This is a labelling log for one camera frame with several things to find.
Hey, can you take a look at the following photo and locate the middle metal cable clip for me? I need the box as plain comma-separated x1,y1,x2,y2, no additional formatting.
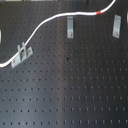
67,16,74,39

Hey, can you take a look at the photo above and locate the white cable with red band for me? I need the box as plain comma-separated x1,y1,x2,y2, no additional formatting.
0,0,117,68

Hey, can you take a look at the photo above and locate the left metal cable clip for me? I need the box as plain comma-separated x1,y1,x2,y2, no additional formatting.
11,43,33,68

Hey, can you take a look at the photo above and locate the right metal cable clip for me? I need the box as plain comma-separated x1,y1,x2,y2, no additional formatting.
112,15,121,38

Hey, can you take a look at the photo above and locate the metal cable clip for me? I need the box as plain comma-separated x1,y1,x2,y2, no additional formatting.
11,43,33,68
112,15,121,38
67,16,74,39

